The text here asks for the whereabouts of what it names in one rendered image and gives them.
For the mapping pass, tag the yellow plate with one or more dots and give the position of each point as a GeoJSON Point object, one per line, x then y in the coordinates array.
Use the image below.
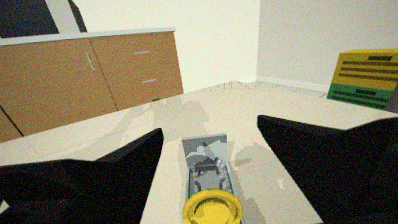
{"type": "Point", "coordinates": [212, 206]}

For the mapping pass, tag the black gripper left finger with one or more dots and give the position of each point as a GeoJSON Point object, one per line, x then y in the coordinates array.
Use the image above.
{"type": "Point", "coordinates": [113, 189]}

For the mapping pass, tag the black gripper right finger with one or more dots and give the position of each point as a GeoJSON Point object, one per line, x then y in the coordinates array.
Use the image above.
{"type": "Point", "coordinates": [334, 168]}

